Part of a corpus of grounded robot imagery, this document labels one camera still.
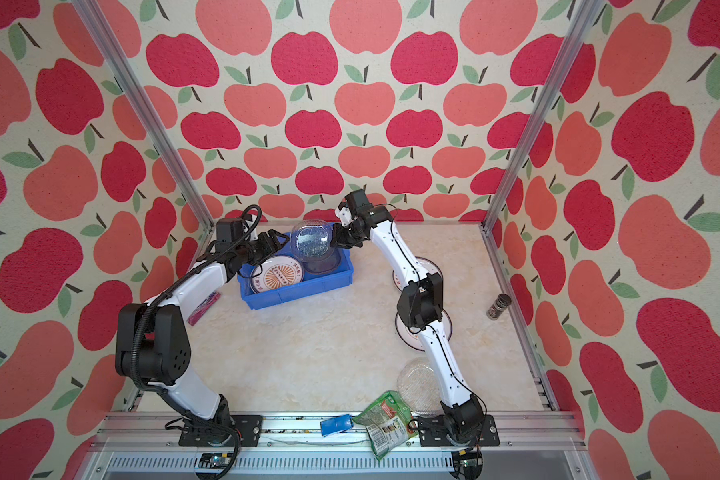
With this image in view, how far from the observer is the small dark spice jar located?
0.89m

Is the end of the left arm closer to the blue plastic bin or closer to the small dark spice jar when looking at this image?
the blue plastic bin

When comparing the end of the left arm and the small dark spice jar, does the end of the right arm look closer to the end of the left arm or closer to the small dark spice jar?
the end of the left arm

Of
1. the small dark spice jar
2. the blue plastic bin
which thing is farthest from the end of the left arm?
the small dark spice jar
